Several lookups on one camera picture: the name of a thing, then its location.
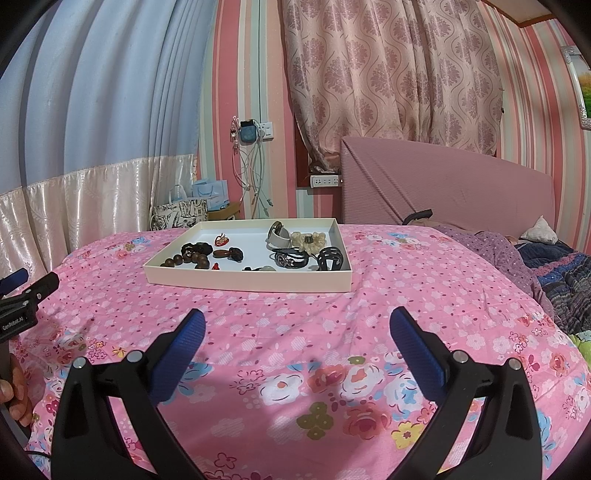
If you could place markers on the light blue gift bag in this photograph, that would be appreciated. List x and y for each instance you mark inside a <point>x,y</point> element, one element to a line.
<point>212,191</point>

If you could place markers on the brown cardboard box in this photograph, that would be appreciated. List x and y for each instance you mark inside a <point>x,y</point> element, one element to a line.
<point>226,212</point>

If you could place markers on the pink headboard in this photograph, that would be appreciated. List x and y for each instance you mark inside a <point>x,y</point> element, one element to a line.
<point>461,184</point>

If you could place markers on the watch with white band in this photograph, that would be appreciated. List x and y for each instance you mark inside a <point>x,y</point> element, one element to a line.
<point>279,240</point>

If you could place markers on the purple dotted blanket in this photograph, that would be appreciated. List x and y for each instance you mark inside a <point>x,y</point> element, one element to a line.
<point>498,254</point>

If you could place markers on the cream scrunchie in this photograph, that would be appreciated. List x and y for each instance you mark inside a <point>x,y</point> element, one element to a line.
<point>307,240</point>

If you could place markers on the black white floral tote bag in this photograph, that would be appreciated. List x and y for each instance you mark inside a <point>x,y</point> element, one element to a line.
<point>178,214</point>

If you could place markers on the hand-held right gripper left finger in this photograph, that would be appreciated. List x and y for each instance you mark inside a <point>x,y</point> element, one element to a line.
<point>180,355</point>

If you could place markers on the green cartoon cloth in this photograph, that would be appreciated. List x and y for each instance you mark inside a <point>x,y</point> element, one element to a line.
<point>581,344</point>

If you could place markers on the white shallow tray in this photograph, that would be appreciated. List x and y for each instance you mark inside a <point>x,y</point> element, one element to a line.
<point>251,240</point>

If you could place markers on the red gold charm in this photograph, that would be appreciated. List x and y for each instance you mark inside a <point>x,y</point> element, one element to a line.
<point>221,239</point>

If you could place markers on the pink floral bedsheet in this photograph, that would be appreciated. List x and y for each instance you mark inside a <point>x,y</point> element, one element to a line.
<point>277,323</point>

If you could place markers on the person's left hand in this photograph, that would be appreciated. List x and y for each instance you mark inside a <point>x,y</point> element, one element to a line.
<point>18,397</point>

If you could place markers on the light blue curtain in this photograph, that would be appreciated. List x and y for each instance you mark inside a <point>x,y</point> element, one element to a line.
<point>92,92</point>

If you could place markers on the silver framed picture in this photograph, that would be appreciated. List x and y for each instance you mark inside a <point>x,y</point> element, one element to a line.
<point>584,87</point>

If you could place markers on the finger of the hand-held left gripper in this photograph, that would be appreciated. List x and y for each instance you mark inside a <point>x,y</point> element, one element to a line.
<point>44,285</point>
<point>14,280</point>

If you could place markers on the cream satin curtain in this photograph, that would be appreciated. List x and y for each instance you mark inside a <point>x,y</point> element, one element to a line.
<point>92,207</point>

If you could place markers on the black hair claw clip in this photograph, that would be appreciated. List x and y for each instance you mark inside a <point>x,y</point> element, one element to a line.
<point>323,261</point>

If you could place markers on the dark blue patterned quilt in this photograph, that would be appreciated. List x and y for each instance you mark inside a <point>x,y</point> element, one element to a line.
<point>568,286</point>

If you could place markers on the pink patterned curtain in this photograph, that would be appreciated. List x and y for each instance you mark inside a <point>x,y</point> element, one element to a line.
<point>392,69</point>

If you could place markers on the white power strip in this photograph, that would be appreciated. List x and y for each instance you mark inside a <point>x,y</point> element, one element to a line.
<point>325,181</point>

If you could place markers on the white pillow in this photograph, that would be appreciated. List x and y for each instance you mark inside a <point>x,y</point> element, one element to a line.
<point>540,230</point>

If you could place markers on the blue charger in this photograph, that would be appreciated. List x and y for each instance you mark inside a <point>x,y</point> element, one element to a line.
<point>249,133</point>

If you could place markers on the hanging bead charm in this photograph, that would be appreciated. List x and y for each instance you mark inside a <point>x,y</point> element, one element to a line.
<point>234,134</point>

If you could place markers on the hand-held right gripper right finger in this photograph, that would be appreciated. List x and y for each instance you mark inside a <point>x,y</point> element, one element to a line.
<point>420,360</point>

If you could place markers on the white wall socket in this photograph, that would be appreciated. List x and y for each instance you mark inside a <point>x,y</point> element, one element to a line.
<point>268,131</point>

